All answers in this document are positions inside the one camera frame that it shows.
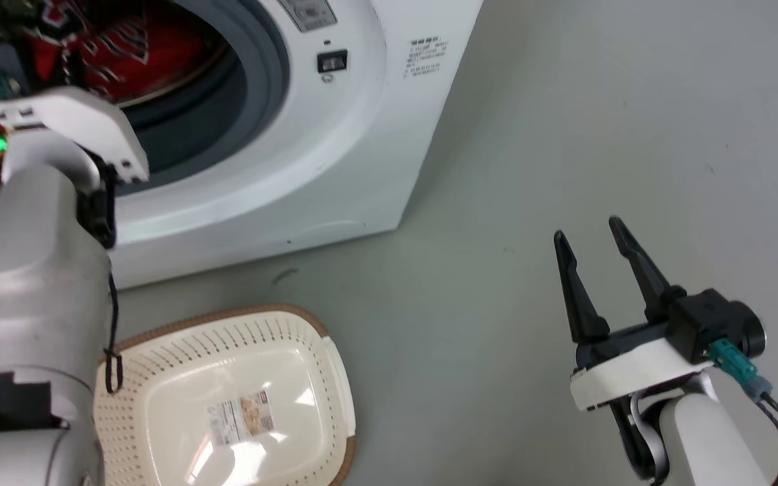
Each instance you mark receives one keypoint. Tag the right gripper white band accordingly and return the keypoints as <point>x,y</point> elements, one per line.
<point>632,368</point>

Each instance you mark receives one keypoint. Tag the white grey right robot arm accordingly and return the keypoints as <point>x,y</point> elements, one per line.
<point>706,439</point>

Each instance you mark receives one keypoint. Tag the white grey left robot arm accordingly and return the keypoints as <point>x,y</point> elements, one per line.
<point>31,290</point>

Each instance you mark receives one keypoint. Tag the white front-load washing machine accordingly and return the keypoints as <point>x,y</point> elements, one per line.
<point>362,135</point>

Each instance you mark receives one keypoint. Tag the cream perforated laundry basket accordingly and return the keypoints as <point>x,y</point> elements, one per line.
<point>247,364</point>

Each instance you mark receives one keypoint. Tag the paper label on basket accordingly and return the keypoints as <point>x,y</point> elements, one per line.
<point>242,417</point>

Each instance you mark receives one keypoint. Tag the red patterned garment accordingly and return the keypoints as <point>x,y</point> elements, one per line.
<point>125,47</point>

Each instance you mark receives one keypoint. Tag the grey rubber door gasket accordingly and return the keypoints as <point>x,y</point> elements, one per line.
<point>227,101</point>

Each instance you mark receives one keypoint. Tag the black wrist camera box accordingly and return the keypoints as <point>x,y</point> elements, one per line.
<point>713,320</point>

